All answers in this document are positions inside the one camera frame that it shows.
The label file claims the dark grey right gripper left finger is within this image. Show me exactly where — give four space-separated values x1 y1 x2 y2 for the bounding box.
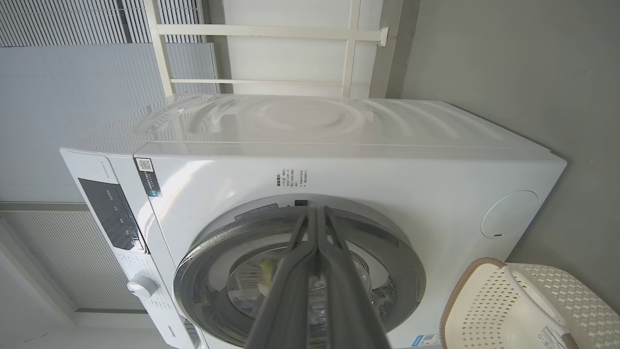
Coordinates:
245 206 318 349

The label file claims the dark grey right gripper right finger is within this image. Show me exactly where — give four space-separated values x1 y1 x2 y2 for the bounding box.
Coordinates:
317 206 393 349

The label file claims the round grey glass washer door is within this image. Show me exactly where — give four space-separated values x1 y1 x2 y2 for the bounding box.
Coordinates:
173 204 427 349

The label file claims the cream perforated laundry basket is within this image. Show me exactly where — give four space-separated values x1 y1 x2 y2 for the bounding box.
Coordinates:
440 257 620 349

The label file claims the white front-load washing machine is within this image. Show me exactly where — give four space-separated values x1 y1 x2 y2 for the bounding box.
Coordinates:
59 93 568 349

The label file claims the white washing machine dial knob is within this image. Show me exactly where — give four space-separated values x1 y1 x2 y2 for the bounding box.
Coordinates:
127 274 159 300

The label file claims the black washing machine control panel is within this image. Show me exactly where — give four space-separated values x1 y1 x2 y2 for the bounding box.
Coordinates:
77 178 146 251

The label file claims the printed text label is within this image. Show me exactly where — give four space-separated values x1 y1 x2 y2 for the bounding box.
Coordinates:
276 170 309 189

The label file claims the round white filter cover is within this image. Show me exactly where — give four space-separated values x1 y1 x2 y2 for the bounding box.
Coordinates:
481 190 539 239

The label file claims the dark QR code sticker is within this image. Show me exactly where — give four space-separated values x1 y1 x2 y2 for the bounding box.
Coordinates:
134 158 163 197

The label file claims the white slatted vent panel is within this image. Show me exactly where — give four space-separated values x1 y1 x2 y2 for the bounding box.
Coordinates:
0 209 146 311
0 0 204 48

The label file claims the white metal railing frame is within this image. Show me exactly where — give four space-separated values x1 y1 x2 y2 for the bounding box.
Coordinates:
143 0 389 97

